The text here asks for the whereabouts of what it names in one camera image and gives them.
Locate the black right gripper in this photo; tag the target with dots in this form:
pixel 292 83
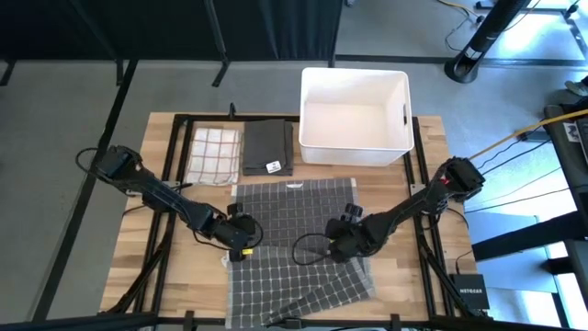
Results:
pixel 353 243

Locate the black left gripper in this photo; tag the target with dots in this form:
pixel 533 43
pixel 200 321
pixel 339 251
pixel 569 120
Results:
pixel 229 236

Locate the grey towel with white checks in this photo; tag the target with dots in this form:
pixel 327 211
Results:
pixel 294 207

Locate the white towel with red checks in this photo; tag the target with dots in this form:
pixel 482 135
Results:
pixel 213 156

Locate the grey terry towel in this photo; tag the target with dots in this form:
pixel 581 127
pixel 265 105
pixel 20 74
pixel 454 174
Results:
pixel 266 142

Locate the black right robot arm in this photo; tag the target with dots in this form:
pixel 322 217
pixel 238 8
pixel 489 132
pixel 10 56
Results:
pixel 404 211

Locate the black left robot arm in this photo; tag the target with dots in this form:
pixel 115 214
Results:
pixel 161 197

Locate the white perforated laundry basket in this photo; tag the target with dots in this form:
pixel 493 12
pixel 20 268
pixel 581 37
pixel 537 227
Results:
pixel 353 119

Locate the black floor bar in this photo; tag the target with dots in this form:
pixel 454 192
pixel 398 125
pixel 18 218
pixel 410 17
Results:
pixel 367 59

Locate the black equipment cart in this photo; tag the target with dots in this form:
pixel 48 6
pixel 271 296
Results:
pixel 567 151

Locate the black folding screen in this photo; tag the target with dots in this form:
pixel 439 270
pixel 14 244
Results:
pixel 161 27

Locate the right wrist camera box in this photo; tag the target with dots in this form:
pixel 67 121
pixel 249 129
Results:
pixel 344 220

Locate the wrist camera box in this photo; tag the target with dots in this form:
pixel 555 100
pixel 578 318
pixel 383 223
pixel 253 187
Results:
pixel 344 220
pixel 243 224

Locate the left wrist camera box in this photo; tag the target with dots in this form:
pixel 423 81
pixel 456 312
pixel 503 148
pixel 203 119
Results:
pixel 243 224

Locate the grey metal bracket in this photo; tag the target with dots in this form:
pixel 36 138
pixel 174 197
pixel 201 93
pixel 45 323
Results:
pixel 174 185
pixel 417 190

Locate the black Netgear network switch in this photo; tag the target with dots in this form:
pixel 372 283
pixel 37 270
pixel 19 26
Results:
pixel 471 292

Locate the black rig frame beam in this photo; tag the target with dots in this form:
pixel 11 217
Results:
pixel 528 236
pixel 71 230
pixel 69 324

